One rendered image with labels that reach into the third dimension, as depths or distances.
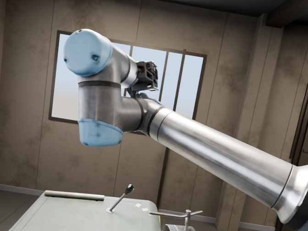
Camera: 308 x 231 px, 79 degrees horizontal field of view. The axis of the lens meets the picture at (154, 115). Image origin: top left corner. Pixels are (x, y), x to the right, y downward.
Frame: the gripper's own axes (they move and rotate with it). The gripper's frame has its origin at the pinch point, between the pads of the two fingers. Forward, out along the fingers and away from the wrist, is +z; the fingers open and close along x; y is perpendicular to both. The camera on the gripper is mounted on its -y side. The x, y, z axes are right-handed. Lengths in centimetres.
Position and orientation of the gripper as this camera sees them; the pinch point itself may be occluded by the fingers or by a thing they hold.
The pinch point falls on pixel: (145, 86)
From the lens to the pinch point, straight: 64.3
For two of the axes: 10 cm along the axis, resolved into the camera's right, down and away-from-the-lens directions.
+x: -0.7, -10.0, 0.3
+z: 3.0, 0.1, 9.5
